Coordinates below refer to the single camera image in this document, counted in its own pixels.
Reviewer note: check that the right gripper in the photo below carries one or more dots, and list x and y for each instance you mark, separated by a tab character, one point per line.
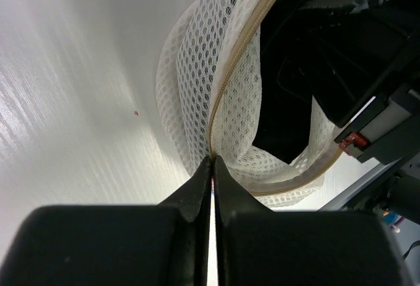
351	50

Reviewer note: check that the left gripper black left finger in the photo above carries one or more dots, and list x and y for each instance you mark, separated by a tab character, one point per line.
163	244

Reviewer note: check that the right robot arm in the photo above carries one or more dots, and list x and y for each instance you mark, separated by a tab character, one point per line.
393	187

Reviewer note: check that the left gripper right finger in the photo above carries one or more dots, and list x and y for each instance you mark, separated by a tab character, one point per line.
259	246

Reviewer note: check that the beige mesh laundry bag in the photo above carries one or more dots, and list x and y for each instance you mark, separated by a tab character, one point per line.
209	94

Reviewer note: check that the black lace bra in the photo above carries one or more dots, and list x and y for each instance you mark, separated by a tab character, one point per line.
284	122

